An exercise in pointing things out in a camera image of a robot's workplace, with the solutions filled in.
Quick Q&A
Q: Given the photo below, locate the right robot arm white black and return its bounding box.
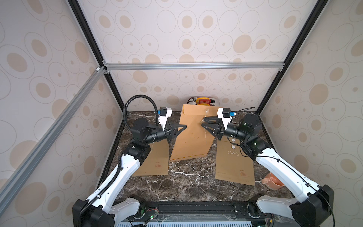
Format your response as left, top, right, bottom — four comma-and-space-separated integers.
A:
202, 113, 335, 227

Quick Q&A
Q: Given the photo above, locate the diagonal aluminium rail left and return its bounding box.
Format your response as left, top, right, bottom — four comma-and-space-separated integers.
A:
1, 66, 106, 215

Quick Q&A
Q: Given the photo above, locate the brown file envelope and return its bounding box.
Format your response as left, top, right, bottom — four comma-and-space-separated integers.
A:
170, 104, 218, 162
215, 138, 255, 186
132, 140, 169, 176

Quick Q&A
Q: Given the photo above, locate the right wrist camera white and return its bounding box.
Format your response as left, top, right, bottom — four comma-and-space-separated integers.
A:
217, 107, 237, 129

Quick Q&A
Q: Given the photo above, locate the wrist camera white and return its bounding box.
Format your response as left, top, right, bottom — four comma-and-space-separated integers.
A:
217, 107, 237, 129
158, 107, 172, 130

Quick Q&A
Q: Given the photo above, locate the horizontal aluminium rail back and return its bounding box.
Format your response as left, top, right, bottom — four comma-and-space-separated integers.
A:
105, 61, 285, 71

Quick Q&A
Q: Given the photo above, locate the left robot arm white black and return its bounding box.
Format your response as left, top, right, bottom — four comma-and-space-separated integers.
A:
72, 118, 187, 227

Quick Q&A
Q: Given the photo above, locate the yellow toast rear slot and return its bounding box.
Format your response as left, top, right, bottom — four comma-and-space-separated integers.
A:
196, 97, 211, 106

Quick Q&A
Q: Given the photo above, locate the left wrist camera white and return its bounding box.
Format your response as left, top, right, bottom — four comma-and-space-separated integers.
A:
158, 107, 172, 130

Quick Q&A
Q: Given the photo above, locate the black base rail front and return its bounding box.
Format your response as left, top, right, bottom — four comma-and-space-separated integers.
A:
75, 201, 320, 227

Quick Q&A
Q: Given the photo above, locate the red toaster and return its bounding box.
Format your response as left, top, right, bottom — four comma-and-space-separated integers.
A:
187, 97, 219, 107

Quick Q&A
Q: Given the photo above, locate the black corrugated cable hose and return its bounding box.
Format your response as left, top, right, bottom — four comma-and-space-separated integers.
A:
122, 94, 159, 128

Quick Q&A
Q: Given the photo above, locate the envelope white string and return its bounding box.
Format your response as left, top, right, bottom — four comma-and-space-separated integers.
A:
203, 109, 210, 148

